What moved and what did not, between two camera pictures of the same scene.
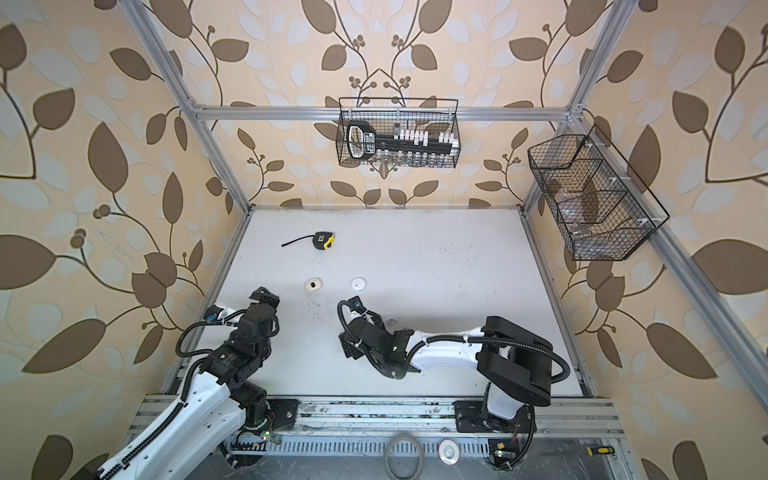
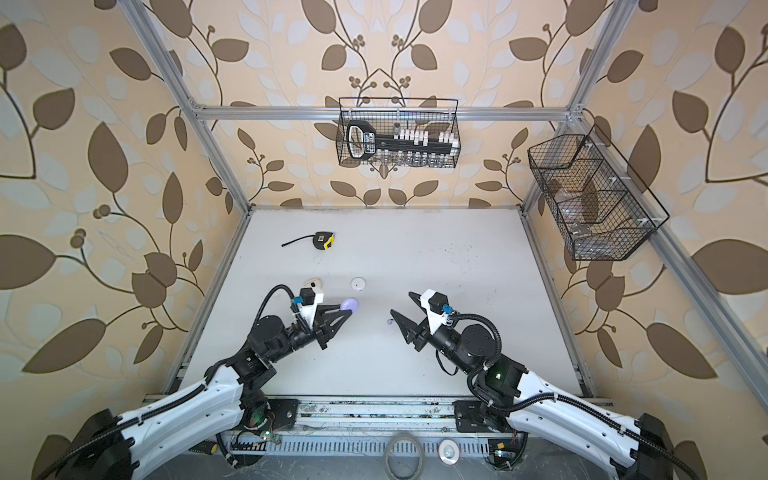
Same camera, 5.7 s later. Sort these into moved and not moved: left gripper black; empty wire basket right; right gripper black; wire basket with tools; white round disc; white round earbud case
Moved: right gripper black; left gripper black
Not moved: wire basket with tools; white round disc; empty wire basket right; white round earbud case
